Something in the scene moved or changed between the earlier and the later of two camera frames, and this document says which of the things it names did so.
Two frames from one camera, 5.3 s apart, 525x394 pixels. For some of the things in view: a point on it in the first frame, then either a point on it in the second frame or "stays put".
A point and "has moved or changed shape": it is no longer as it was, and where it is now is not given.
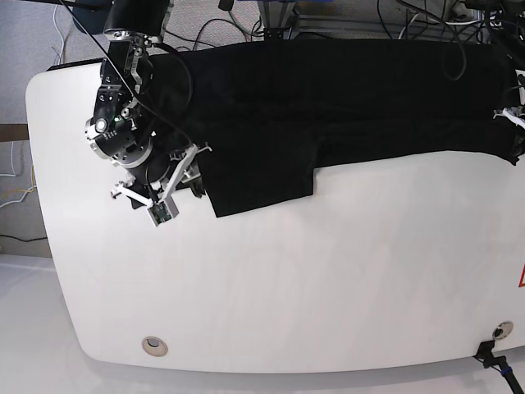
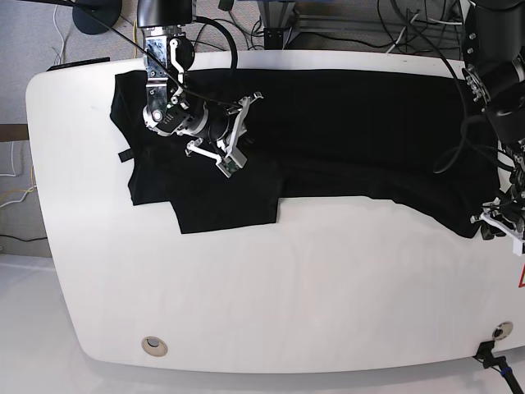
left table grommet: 154,346 stays put
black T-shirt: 263,112 has moved or changed shape
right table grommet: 502,330 stays put
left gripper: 180,173 to 233,150
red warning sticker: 522,279 stays put
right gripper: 516,115 to 493,215
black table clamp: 486,355 stays put
